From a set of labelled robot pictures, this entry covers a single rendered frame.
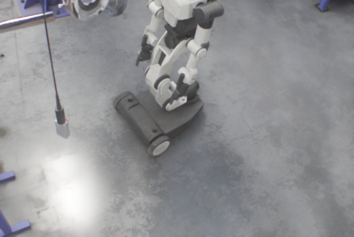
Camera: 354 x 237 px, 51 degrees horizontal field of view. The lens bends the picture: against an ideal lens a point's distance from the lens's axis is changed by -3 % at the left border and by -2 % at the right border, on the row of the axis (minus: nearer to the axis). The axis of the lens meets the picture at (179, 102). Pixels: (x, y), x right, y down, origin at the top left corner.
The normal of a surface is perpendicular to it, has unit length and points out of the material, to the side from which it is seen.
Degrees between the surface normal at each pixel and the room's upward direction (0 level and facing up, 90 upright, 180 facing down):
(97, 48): 0
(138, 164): 0
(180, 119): 0
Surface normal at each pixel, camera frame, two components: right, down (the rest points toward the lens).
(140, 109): 0.15, -0.62
